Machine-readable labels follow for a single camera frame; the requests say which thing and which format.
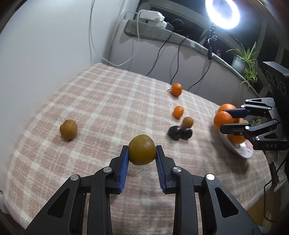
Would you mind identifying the floral white plate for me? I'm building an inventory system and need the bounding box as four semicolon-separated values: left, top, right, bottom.
214;109;254;160

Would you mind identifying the black camera box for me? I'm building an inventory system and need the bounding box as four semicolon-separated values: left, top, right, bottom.
263;61;289;129

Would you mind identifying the black ring light cable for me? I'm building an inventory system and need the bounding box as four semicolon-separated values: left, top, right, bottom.
187;59;213;92

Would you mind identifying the small figurine on sill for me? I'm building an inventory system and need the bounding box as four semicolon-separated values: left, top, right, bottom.
216;50;221;57

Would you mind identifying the dark plum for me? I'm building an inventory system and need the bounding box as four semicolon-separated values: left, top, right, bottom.
181;128;193;140
167;126;182;141

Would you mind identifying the green-brown kiwi fruit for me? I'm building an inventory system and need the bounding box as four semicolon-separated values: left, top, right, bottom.
128;134;156;165

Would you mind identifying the pink plaid tablecloth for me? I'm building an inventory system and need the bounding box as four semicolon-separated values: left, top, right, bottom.
3;64;271;227

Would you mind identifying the tangerine with stem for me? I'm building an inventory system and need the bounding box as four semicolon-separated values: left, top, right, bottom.
168;83;182;97

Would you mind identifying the white cable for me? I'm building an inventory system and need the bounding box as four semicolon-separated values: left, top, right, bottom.
88;0;145;67

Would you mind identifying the white power strip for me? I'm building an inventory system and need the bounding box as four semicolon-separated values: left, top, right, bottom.
137;9;167;28

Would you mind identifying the black adapter on sill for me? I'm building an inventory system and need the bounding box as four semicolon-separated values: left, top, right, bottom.
166;22;174;31

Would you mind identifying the brown cracked kiwi fruit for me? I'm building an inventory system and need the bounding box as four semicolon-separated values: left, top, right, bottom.
59;119;77;140

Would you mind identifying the small tangerine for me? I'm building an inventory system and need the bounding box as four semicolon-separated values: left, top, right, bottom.
172;106;184;119

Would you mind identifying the potted spider plant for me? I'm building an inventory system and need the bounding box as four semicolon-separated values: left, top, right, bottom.
227;38;260;88

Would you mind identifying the black cable left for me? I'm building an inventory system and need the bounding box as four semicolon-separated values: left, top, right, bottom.
145;31;174;77

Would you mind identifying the black cable middle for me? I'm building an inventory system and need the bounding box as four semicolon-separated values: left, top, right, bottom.
169;35;190;85

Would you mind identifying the large orange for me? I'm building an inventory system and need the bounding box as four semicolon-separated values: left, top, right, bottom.
217;103;237;112

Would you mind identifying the small brown kiwi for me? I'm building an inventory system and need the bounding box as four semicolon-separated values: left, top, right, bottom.
182;117;194;128

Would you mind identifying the lumpy orange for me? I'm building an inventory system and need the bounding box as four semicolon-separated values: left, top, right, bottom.
213;111;234;130

